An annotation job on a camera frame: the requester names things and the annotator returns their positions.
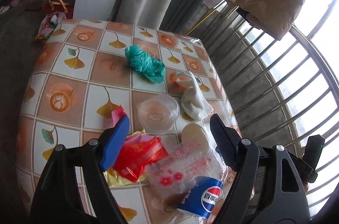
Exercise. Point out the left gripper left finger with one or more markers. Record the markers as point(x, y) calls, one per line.
point(72, 187)

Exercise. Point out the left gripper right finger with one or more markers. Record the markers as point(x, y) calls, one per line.
point(282, 198)

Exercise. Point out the yellow Enaak snack packet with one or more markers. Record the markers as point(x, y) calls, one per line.
point(113, 178)

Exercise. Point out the Pepsi plastic bottle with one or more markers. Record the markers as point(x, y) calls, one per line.
point(199, 202)

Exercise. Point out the red plastic bag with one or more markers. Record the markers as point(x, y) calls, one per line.
point(136, 153)

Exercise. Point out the white paper cup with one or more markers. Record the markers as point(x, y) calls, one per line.
point(194, 133)

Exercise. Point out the clear red-printed plastic wrapper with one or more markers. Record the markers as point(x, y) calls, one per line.
point(178, 172)

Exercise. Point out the pink wrapper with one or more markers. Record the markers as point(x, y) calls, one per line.
point(116, 115)

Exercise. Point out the white plastic bag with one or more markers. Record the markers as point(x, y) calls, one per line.
point(192, 101)

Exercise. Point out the clear plastic cup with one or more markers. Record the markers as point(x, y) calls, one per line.
point(158, 114)

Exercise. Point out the green plastic bag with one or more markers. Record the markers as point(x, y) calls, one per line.
point(142, 62)

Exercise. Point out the metal balcony railing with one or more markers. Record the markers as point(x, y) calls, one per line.
point(283, 91)

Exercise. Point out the patterned plastic tablecloth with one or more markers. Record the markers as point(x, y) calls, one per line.
point(82, 75)

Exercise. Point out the colourful snack bag on floor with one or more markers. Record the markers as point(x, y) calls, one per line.
point(49, 24)

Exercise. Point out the red handbag on floor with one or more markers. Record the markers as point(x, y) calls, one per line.
point(63, 6)

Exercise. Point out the yellow broom handle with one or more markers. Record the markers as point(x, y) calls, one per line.
point(202, 20)

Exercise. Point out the dark sliding door frame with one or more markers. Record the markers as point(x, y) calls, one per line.
point(178, 15)

